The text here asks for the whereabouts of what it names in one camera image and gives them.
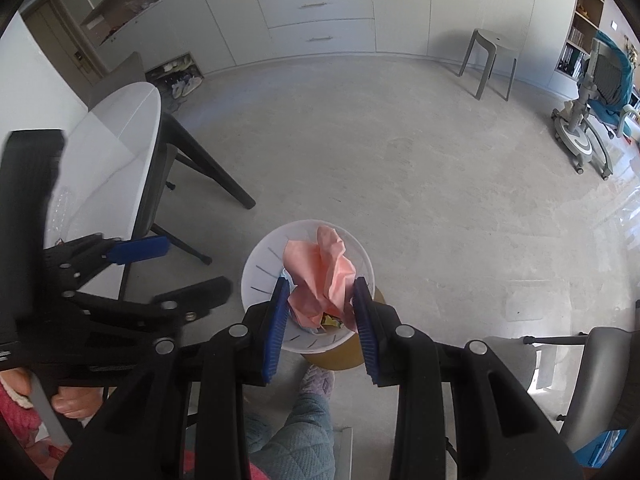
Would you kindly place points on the brown door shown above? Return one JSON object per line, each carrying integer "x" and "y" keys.
{"x": 65, "y": 40}

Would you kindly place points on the person's left forearm pink sleeve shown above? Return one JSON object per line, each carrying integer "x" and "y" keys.
{"x": 17, "y": 410}

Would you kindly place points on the grey office chair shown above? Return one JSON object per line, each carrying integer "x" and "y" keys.
{"x": 595, "y": 375}

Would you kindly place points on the white cabinet drawer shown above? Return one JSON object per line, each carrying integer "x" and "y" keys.
{"x": 322, "y": 37}
{"x": 315, "y": 5}

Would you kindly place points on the black table legs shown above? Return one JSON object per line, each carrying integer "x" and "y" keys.
{"x": 200, "y": 160}

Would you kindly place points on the person's left hand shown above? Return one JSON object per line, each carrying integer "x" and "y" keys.
{"x": 75, "y": 402}

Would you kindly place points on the blue grey study chair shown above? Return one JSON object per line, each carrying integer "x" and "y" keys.
{"x": 600, "y": 95}

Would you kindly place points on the white trash bin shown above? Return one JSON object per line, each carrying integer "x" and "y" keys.
{"x": 265, "y": 270}

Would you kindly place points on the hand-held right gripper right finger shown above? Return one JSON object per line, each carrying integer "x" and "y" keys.
{"x": 365, "y": 332}

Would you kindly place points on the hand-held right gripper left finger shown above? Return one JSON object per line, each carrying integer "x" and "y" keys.
{"x": 276, "y": 332}

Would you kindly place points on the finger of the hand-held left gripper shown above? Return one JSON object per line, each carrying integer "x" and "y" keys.
{"x": 200, "y": 292}
{"x": 140, "y": 250}

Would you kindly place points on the pink paper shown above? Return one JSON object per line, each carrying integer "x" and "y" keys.
{"x": 320, "y": 275}

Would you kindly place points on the grey plastic stool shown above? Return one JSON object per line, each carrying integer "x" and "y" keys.
{"x": 492, "y": 55}

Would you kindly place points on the person's leg grey quilted pants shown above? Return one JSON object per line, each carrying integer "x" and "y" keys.
{"x": 295, "y": 440}

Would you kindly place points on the grey fuzzy slipper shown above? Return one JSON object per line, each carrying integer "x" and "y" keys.
{"x": 317, "y": 380}

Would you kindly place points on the wooden bookshelf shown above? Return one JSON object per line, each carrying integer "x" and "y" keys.
{"x": 580, "y": 30}

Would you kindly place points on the white sneaker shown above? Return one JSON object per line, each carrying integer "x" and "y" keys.
{"x": 179, "y": 90}
{"x": 192, "y": 84}

